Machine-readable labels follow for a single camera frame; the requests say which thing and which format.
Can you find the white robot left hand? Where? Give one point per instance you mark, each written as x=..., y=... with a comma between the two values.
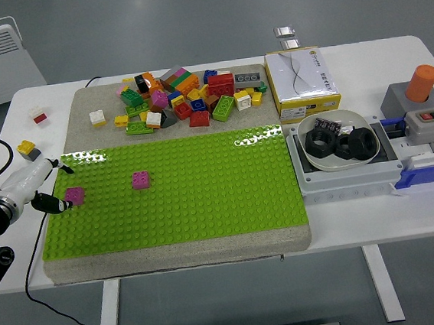
x=26, y=179

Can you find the magenta square building brick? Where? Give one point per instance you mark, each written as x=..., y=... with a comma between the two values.
x=141, y=179
x=75, y=195
x=159, y=99

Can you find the white and yellow brick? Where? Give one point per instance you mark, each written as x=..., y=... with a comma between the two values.
x=242, y=100
x=97, y=118

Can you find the yellow and grey brick stack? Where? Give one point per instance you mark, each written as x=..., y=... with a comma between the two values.
x=28, y=150

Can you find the white and red brick stack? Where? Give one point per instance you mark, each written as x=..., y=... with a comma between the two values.
x=38, y=116

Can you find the lime green flat brick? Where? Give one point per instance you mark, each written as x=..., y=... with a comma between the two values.
x=138, y=127
x=137, y=108

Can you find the small pink brick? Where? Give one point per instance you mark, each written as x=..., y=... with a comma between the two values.
x=121, y=89

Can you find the dark green brick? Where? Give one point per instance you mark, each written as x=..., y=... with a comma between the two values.
x=131, y=97

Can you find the white and orange brick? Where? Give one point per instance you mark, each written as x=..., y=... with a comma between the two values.
x=153, y=119

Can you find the thin yellow brick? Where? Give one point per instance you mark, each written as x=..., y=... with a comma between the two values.
x=128, y=80

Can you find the black brick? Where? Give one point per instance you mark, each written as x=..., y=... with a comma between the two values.
x=141, y=83

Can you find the dark grey sloped brick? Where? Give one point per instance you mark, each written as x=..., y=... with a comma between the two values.
x=167, y=119

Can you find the green studded baseplate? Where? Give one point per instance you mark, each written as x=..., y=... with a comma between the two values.
x=205, y=202

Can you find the multicolour stacked brick block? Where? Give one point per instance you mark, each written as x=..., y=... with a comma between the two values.
x=178, y=79

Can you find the brown brick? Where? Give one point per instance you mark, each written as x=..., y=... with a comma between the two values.
x=212, y=102

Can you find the lime green long brick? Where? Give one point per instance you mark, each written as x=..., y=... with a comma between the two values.
x=223, y=108

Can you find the large red brick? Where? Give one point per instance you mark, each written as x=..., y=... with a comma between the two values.
x=220, y=85

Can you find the grey flat brick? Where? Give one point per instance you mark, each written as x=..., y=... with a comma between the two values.
x=247, y=79

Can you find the grey-brown mat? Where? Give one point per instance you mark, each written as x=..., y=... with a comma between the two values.
x=80, y=102

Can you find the white table leg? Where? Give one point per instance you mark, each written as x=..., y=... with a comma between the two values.
x=108, y=315
x=382, y=285

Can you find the thin pale grey piece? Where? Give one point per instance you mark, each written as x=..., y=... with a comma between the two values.
x=223, y=72

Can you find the small dark green piece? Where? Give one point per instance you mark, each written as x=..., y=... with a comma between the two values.
x=261, y=87

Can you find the large black hex nut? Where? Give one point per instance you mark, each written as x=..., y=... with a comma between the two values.
x=356, y=149
x=311, y=145
x=341, y=152

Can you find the white and yellow cardboard box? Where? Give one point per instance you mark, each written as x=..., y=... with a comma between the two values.
x=301, y=77

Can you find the silver floor socket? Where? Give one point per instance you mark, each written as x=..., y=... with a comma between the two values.
x=290, y=44
x=284, y=31

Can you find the white bowl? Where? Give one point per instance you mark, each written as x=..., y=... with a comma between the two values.
x=329, y=165

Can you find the purple circuit board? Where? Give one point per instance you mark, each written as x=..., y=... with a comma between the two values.
x=326, y=124

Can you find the grey junction box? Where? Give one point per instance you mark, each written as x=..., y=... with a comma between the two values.
x=342, y=189

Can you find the grey block with hole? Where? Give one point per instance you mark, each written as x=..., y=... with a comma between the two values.
x=393, y=101

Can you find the blue plastic part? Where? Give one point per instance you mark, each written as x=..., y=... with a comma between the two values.
x=415, y=180

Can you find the white breaker assembly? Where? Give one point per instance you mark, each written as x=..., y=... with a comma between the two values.
x=424, y=159

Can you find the orange cylinder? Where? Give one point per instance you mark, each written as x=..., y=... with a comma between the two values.
x=421, y=83

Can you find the grey push-button switch box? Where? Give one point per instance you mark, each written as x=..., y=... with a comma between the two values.
x=418, y=131

